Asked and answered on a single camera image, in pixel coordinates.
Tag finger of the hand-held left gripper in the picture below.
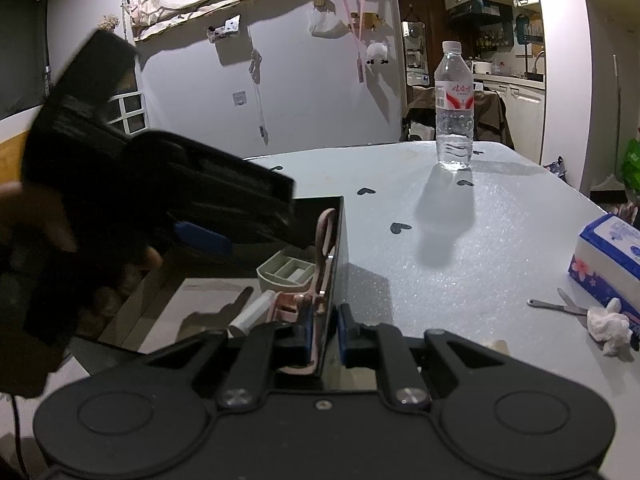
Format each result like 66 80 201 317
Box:
131 130 297 258

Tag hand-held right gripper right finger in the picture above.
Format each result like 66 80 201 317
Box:
337 303 508 410

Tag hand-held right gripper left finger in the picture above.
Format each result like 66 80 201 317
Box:
144 305 314 410

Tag black storage box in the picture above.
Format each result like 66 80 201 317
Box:
70 195 351 393

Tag person's left hand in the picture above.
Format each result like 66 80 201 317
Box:
0 181 79 255

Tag white tube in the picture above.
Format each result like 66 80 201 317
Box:
228 290 277 339

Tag white drawer cabinet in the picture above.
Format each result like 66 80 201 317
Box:
107 92 149 137

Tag beige divided tray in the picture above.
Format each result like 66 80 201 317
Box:
256 251 317 294

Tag pink scissors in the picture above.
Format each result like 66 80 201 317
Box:
311 208 339 307

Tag small metal scissors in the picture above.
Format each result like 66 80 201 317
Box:
526 287 601 319

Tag clear water bottle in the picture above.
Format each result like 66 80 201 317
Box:
433 40 476 172

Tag white plastic bag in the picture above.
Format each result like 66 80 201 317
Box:
310 10 347 39

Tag pink hanging ribbon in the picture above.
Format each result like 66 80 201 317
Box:
339 0 369 84

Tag white sheep plush toy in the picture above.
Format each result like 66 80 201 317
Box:
365 40 391 66

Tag chair with brown clothes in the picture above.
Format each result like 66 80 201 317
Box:
399 86 516 152

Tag crumpled white tissue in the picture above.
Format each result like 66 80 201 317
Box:
586 297 634 357

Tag dark blue bag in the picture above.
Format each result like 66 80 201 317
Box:
544 156 569 182

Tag blue floral tissue pack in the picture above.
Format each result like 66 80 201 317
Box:
567 212 640 322

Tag white kitchen counter cabinet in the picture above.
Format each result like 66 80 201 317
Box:
474 72 547 165

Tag green bag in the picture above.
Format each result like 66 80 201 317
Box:
620 137 640 192

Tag dark kitchen shelf rack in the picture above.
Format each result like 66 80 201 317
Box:
446 0 517 54

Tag broom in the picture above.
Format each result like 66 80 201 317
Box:
590 54 627 202

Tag hanging white cable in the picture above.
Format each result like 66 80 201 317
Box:
248 49 271 144

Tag silver wall clip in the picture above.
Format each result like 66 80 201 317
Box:
207 14 242 42

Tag hanging wall organizer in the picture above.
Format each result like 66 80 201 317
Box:
401 5 432 87

